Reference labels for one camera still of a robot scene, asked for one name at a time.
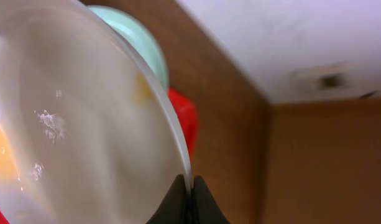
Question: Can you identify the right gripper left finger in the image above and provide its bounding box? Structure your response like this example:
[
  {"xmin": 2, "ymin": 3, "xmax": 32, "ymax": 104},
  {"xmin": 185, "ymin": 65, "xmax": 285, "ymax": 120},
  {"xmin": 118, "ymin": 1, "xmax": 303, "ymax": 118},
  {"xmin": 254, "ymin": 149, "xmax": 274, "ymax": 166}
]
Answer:
[{"xmin": 147, "ymin": 174, "xmax": 188, "ymax": 224}]

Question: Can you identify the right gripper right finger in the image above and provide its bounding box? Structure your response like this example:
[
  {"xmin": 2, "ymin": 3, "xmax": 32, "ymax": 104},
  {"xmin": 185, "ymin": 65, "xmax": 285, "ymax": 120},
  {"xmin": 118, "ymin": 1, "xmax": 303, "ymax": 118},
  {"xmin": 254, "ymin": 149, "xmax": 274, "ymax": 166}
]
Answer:
[{"xmin": 191, "ymin": 175, "xmax": 230, "ymax": 224}]

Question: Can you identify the white plate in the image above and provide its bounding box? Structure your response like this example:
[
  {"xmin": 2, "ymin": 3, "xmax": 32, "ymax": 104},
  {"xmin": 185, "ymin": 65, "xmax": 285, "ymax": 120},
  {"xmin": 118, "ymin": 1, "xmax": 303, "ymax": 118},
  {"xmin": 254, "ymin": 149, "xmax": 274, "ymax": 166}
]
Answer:
[{"xmin": 0, "ymin": 0, "xmax": 191, "ymax": 223}]

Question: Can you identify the mint green plate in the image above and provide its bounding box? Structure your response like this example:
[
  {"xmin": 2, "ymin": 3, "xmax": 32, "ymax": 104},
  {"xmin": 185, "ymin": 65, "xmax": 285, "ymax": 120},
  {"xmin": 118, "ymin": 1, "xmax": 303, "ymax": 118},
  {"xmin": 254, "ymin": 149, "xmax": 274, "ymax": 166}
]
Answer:
[{"xmin": 88, "ymin": 5, "xmax": 169, "ymax": 91}]

